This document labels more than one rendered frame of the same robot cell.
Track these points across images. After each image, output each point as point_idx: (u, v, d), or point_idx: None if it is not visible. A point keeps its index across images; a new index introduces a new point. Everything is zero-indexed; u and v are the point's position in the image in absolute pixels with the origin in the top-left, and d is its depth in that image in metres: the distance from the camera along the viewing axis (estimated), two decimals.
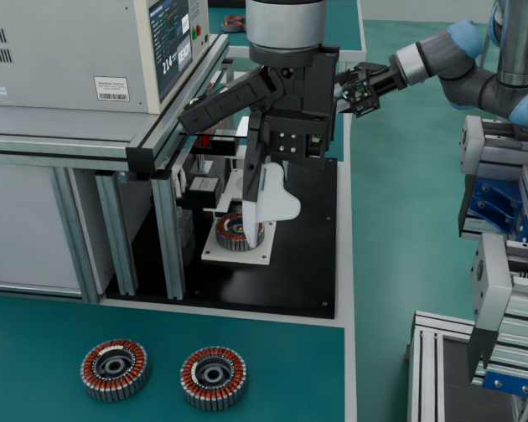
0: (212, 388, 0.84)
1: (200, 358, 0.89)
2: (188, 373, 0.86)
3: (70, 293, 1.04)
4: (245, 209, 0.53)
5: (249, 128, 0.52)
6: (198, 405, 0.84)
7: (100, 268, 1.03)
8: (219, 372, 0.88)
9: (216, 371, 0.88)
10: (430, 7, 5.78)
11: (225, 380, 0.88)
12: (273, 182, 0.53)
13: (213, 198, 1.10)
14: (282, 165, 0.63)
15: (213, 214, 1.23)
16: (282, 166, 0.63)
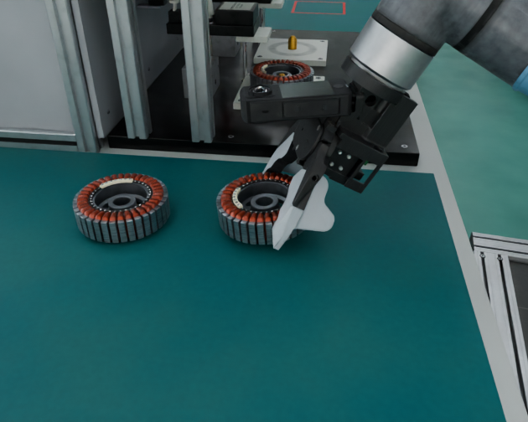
0: (265, 213, 0.57)
1: (244, 184, 0.62)
2: (229, 199, 0.60)
3: (61, 136, 0.78)
4: (291, 214, 0.54)
5: (318, 138, 0.53)
6: (245, 238, 0.57)
7: (100, 98, 0.76)
8: (272, 198, 0.61)
9: (268, 198, 0.61)
10: None
11: None
12: (318, 194, 0.55)
13: (249, 22, 0.83)
14: (281, 172, 0.64)
15: (245, 65, 0.96)
16: (278, 172, 0.64)
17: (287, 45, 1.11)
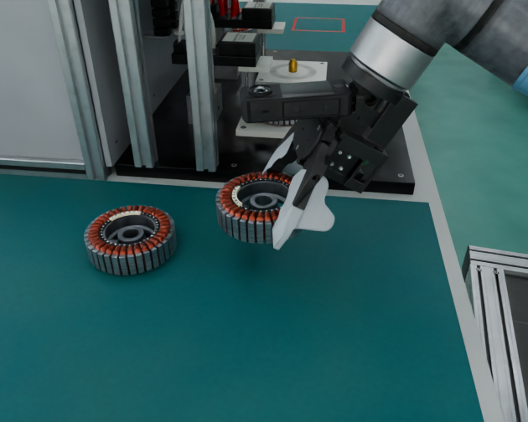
0: (265, 211, 0.57)
1: (243, 183, 0.62)
2: (228, 197, 0.59)
3: (70, 165, 0.81)
4: (292, 214, 0.54)
5: (319, 138, 0.53)
6: (244, 236, 0.57)
7: (109, 129, 0.79)
8: (271, 198, 0.61)
9: (267, 198, 0.61)
10: None
11: None
12: (318, 194, 0.55)
13: (251, 53, 0.86)
14: (281, 172, 0.64)
15: None
16: (278, 172, 0.64)
17: (288, 68, 1.14)
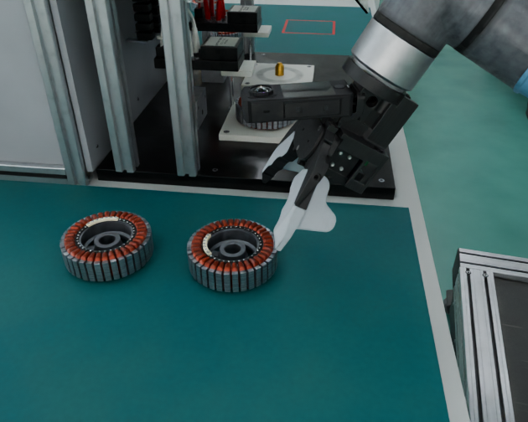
0: (232, 261, 0.61)
1: (214, 230, 0.66)
2: (199, 245, 0.63)
3: (51, 169, 0.81)
4: (293, 214, 0.53)
5: (320, 139, 0.53)
6: (212, 285, 0.60)
7: (89, 134, 0.79)
8: (240, 246, 0.64)
9: (236, 245, 0.65)
10: None
11: None
12: (319, 194, 0.55)
13: (234, 57, 0.86)
14: (282, 169, 0.64)
15: (231, 95, 0.99)
16: (279, 169, 0.64)
17: (275, 71, 1.14)
